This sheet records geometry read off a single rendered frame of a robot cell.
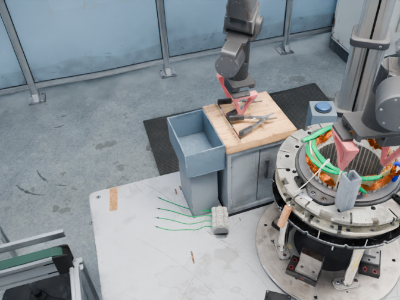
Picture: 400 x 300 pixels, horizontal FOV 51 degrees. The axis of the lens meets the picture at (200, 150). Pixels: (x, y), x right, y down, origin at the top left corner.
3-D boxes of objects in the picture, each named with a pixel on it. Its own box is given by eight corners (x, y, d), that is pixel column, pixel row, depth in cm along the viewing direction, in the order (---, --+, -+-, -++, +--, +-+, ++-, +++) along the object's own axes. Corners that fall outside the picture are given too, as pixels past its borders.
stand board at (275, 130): (226, 155, 108) (226, 148, 106) (202, 113, 121) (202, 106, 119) (296, 136, 112) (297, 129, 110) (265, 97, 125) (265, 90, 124)
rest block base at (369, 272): (358, 273, 108) (359, 270, 107) (360, 248, 113) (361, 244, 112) (378, 278, 106) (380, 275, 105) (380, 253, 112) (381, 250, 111)
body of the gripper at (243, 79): (232, 94, 106) (234, 68, 101) (218, 73, 113) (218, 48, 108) (256, 88, 107) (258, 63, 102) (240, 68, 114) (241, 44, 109)
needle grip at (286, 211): (287, 210, 91) (279, 228, 94) (293, 209, 92) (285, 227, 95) (283, 205, 92) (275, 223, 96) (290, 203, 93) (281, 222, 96)
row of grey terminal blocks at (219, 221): (229, 238, 120) (229, 229, 117) (212, 238, 120) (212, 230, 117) (227, 211, 127) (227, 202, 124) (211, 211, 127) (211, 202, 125)
